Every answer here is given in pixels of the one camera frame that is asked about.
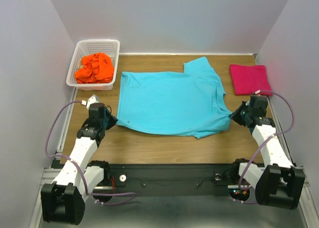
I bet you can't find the cyan blue t-shirt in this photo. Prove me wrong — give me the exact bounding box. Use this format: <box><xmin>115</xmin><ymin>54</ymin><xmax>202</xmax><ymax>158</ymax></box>
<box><xmin>117</xmin><ymin>57</ymin><xmax>231</xmax><ymax>139</ymax></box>

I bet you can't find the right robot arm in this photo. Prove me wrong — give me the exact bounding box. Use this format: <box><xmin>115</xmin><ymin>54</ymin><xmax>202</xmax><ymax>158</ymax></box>
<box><xmin>229</xmin><ymin>90</ymin><xmax>306</xmax><ymax>210</ymax></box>

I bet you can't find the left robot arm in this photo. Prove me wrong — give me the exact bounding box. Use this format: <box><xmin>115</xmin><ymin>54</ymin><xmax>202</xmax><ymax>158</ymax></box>
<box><xmin>40</xmin><ymin>102</ymin><xmax>117</xmax><ymax>225</ymax></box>

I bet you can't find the folded magenta t-shirt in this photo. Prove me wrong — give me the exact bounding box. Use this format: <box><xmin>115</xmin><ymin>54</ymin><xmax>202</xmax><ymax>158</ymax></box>
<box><xmin>229</xmin><ymin>64</ymin><xmax>272</xmax><ymax>96</ymax></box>

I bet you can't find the orange t-shirt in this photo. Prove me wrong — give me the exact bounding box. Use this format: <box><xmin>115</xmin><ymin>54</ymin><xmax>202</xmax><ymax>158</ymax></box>
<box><xmin>75</xmin><ymin>53</ymin><xmax>115</xmax><ymax>84</ymax></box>

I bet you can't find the white plastic laundry basket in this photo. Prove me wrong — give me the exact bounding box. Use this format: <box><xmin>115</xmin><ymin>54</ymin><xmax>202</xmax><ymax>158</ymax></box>
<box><xmin>66</xmin><ymin>39</ymin><xmax>120</xmax><ymax>91</ymax></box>

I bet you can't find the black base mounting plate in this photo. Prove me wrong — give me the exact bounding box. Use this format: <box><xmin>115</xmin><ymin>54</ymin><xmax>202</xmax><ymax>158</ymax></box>
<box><xmin>82</xmin><ymin>164</ymin><xmax>265</xmax><ymax>198</ymax></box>

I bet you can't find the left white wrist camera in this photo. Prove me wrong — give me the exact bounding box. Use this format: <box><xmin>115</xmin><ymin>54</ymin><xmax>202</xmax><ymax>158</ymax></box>
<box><xmin>86</xmin><ymin>95</ymin><xmax>100</xmax><ymax>110</ymax></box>

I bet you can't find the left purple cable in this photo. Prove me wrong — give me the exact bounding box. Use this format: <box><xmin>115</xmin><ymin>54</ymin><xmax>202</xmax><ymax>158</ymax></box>
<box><xmin>44</xmin><ymin>100</ymin><xmax>137</xmax><ymax>206</ymax></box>

